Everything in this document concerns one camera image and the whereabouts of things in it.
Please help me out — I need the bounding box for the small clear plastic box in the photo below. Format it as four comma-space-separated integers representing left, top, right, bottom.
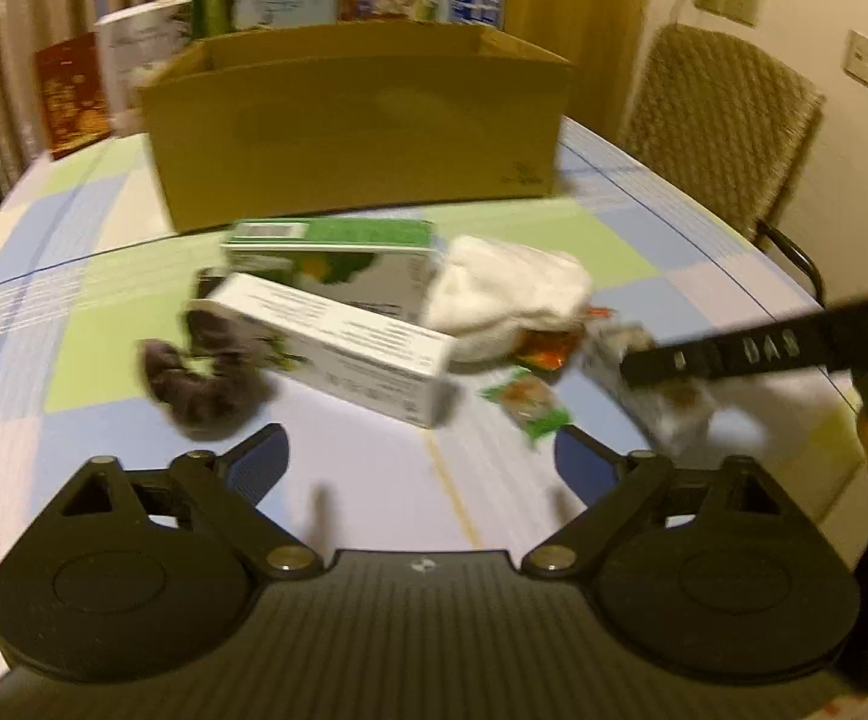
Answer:
580, 319, 716, 455

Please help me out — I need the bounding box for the green candy packet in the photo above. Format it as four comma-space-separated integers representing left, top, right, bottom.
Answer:
480, 367, 571, 444

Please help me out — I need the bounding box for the white knitted cloth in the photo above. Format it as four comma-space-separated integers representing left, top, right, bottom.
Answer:
421, 236, 594, 364

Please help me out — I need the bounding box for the red snack packet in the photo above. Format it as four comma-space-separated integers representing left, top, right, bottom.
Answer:
512, 305, 615, 374

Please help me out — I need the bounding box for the white long box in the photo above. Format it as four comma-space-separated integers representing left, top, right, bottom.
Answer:
187, 273, 454, 427

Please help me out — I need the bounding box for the green medicine box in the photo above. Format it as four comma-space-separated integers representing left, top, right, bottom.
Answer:
221, 216, 436, 323

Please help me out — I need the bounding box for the open brown cardboard box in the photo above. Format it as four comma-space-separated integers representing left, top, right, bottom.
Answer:
139, 21, 573, 232

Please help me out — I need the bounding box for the red gift box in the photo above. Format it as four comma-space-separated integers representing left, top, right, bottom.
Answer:
34, 32, 112, 160

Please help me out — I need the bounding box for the wooden door panel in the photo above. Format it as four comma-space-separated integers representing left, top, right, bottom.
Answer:
505, 0, 647, 140

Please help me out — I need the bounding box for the white humidifier box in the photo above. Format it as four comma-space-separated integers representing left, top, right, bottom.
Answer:
94, 0, 193, 137

